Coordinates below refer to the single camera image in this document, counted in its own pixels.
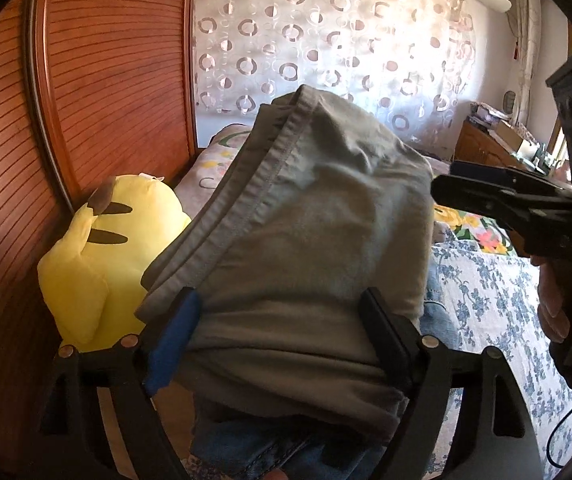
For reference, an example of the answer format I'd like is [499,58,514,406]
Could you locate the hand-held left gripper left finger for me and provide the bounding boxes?
[38,287,204,480]

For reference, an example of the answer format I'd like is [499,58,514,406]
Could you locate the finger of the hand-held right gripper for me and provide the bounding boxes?
[431,176,572,232]
[450,160,572,199]

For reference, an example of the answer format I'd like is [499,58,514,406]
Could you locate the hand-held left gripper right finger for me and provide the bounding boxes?
[358,287,527,480]

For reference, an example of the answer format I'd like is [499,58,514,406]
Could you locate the grey pants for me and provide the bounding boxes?
[136,84,437,441]

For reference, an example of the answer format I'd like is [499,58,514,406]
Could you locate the person's right hand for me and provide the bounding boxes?
[537,257,572,346]

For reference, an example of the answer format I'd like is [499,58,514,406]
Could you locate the wooden sideboard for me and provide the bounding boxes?
[453,119,567,177]

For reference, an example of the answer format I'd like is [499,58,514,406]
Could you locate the colourful flower blanket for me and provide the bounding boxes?
[423,154,515,257]

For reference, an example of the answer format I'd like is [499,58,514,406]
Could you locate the row of small sideboard items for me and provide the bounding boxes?
[467,101,564,171]

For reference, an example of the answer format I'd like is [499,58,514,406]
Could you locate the blue floral white bedspread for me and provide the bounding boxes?
[426,239,572,480]

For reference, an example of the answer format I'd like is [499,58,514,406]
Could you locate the yellow plush toy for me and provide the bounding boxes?
[37,172,191,354]

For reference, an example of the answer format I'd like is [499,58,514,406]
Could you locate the blue jeans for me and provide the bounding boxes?
[188,270,462,480]

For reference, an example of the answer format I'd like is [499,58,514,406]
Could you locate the pale floral curtain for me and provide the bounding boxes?
[512,0,543,127]

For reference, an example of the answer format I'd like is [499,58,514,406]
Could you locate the pale patterned pillow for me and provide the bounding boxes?
[173,124,255,222]

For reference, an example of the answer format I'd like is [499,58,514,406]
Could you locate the sheer curtain with circles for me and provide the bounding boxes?
[193,0,478,162]

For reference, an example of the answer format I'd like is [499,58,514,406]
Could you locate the wooden slatted wardrobe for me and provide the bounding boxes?
[0,0,197,480]

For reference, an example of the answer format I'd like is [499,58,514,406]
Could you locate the thin black cable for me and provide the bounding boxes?
[547,401,572,467]

